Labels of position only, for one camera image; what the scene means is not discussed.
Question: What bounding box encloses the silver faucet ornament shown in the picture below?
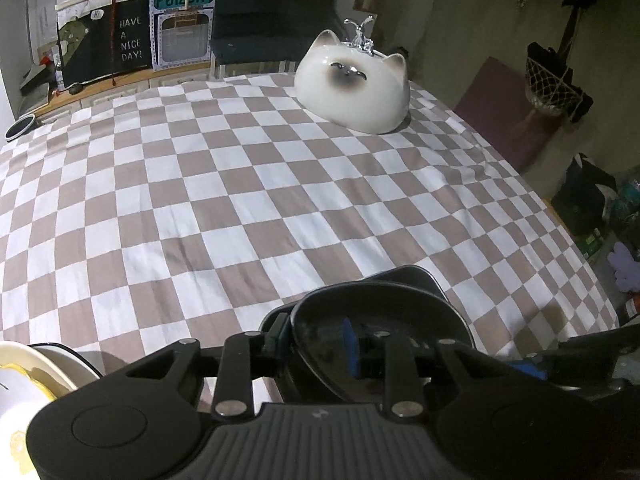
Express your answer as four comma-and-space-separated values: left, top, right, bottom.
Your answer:
343, 15, 384, 58

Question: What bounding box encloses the white framed poster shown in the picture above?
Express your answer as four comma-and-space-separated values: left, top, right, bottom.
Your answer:
149, 0, 215, 70

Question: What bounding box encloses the white cat-shaped ceramic jar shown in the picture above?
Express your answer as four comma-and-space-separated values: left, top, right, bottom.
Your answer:
294, 29, 410, 134

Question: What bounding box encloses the steel rectangular tray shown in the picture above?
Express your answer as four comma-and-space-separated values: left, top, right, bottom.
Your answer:
259, 263, 452, 406

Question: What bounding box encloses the cream ceramic bowl with handle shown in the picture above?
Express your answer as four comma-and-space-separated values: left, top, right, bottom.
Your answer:
0, 341, 103, 396

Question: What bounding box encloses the black have a nice day sign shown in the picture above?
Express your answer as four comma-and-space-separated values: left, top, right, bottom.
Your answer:
58, 0, 152, 87

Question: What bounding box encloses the maroon cushion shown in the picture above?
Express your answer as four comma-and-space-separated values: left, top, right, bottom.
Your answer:
454, 56, 562, 172

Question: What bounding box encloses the grey trash bin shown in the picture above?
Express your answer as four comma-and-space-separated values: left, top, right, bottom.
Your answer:
4, 114, 38, 142

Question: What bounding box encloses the checkered tablecloth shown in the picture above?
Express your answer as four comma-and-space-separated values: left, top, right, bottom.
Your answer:
1, 75, 616, 372

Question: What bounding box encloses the white floral lemon bowl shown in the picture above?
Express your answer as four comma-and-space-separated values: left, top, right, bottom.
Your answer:
0, 364, 55, 480

